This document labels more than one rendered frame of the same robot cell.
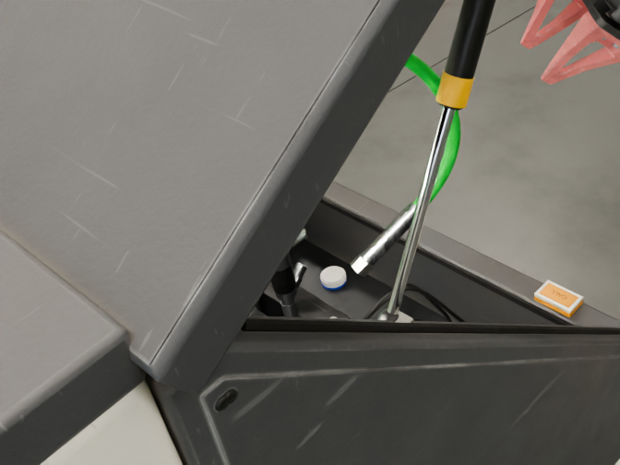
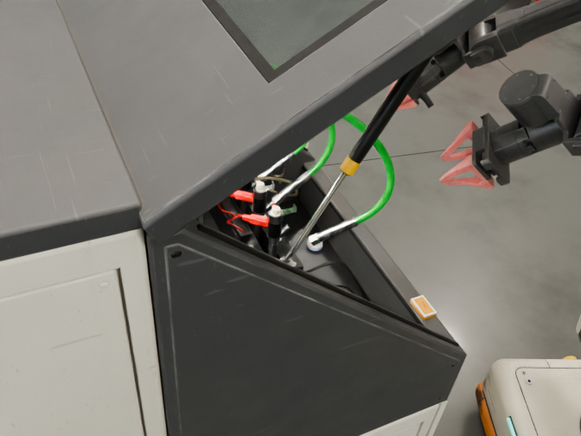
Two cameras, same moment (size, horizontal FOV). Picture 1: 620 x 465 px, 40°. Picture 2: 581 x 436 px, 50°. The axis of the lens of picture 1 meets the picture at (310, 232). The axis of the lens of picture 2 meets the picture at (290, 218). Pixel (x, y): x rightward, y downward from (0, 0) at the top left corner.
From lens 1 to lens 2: 0.27 m
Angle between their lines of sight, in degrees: 7
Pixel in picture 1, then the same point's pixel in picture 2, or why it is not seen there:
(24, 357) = (98, 197)
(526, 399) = (353, 339)
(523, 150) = (497, 225)
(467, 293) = (379, 284)
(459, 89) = (350, 165)
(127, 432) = (127, 246)
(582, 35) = (463, 165)
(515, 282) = (405, 288)
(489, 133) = (481, 205)
